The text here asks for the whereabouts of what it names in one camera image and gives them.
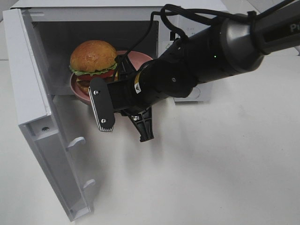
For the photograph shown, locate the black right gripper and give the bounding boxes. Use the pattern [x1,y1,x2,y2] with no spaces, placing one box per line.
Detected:
[108,55,197,142]

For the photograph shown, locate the pink round plate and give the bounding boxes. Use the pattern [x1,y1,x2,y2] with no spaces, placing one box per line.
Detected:
[70,51,152,106]

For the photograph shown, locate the burger with lettuce and tomato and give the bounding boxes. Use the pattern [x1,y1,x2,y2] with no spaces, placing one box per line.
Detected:
[69,40,118,95]

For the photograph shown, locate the round white door button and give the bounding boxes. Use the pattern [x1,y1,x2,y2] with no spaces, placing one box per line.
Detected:
[188,87,201,99]

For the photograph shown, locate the white microwave door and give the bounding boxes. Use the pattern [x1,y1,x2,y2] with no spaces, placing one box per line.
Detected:
[3,8,91,221]

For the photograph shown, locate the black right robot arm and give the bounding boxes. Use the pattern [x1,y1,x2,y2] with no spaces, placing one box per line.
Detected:
[95,0,300,142]

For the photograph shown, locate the white warning label sticker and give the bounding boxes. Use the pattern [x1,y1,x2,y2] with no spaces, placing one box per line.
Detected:
[159,41,174,55]

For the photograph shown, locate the white microwave oven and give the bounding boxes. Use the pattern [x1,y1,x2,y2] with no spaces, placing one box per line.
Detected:
[10,0,229,104]

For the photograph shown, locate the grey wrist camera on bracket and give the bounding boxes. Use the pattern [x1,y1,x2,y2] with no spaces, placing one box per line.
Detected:
[88,77,115,132]

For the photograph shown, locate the black camera cable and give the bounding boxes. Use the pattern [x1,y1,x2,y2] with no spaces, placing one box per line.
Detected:
[112,3,258,80]

